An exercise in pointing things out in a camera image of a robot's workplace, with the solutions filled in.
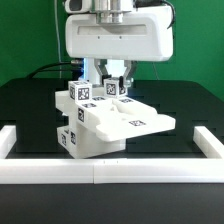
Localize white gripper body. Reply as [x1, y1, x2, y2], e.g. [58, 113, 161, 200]
[66, 6, 173, 61]

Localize white chair back part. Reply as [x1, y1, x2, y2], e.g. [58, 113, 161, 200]
[55, 91, 176, 142]

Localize white hanging cable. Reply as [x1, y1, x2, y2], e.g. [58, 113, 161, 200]
[53, 0, 66, 80]

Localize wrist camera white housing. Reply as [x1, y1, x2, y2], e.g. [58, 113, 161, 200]
[65, 0, 93, 14]

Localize white chair seat part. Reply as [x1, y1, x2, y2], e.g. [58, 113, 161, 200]
[67, 127, 126, 159]

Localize black cable bundle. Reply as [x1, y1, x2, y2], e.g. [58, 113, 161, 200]
[26, 61, 84, 80]

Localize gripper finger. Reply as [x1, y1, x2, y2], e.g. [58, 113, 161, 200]
[94, 59, 109, 79]
[119, 60, 137, 88]

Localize white U-shaped fence frame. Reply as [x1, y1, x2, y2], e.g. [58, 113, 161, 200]
[0, 126, 224, 184]

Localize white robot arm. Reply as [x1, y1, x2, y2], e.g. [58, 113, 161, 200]
[65, 0, 176, 84]

